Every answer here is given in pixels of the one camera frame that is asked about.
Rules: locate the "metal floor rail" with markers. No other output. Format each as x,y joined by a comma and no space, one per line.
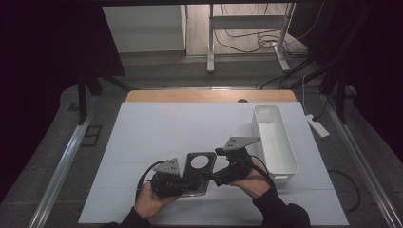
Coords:
60,171
364,164

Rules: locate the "black curtain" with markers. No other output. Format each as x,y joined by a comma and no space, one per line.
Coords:
374,63
41,63

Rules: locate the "person's left hand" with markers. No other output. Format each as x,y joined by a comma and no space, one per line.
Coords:
152,202

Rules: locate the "white metal desk frame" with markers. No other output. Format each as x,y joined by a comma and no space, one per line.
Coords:
247,22

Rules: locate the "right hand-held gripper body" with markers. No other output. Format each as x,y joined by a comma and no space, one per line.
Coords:
236,160

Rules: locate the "white plastic bin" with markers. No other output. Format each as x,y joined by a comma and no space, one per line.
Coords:
275,142

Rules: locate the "white power strip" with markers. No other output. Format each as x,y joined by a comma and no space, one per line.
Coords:
316,126

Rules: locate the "grey translucent phone case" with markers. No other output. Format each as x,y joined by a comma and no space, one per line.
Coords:
199,175

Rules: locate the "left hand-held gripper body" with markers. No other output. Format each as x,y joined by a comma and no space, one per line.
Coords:
168,183

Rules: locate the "person's right hand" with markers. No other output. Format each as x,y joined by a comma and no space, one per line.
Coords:
253,182

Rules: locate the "white cabinet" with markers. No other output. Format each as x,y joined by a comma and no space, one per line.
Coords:
145,28

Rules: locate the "wooden table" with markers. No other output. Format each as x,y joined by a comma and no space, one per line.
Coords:
190,95

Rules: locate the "black stand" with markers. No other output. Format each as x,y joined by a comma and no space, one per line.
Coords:
83,98
340,95

